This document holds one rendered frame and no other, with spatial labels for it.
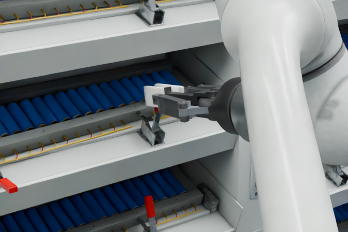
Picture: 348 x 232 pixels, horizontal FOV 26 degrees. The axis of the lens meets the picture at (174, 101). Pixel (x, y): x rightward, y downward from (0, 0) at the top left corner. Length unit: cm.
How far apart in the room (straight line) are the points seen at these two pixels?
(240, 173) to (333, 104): 51
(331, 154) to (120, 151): 42
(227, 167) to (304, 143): 69
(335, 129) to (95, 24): 43
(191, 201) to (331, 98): 58
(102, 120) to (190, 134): 15
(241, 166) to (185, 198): 12
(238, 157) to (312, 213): 68
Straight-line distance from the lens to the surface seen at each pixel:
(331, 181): 151
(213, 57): 127
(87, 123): 115
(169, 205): 130
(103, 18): 110
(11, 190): 99
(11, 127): 113
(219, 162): 132
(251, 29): 70
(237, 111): 92
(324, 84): 80
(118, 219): 126
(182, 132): 121
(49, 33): 104
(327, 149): 82
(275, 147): 62
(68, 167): 110
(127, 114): 118
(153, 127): 116
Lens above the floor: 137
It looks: 19 degrees down
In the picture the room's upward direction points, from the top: straight up
